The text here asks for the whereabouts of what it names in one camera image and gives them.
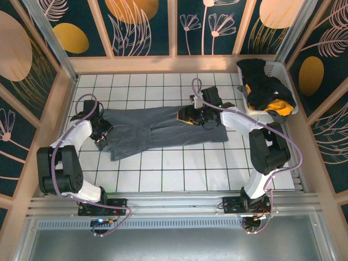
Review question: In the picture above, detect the slotted grey cable duct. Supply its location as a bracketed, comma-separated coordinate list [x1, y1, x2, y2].
[36, 219, 245, 231]

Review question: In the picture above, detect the dark grey t-shirt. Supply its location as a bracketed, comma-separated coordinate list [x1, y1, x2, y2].
[237, 85, 289, 125]

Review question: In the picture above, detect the grey metal base plate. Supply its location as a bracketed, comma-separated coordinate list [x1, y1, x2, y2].
[16, 212, 338, 261]

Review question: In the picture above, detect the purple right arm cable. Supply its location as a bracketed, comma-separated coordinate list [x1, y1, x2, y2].
[191, 78, 304, 235]

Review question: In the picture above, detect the aluminium side rail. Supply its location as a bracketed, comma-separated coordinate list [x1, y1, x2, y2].
[282, 122, 309, 192]

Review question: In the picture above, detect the slate grey t-shirt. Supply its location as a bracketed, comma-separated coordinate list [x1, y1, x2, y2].
[98, 104, 229, 163]

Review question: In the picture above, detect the yellow t-shirt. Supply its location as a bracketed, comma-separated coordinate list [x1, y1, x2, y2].
[244, 84, 295, 116]

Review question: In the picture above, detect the aluminium mounting rail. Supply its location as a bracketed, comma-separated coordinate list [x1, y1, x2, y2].
[28, 191, 323, 218]

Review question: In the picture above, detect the aluminium frame post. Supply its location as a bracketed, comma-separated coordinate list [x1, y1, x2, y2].
[21, 0, 80, 83]
[274, 0, 323, 64]

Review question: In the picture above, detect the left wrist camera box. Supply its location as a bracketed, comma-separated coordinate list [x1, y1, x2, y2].
[96, 121, 114, 136]

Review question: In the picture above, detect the small circuit board with LED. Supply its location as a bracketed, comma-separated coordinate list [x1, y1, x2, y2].
[91, 217, 117, 228]

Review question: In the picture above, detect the white plastic laundry basket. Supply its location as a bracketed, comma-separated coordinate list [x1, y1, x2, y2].
[237, 61, 299, 118]

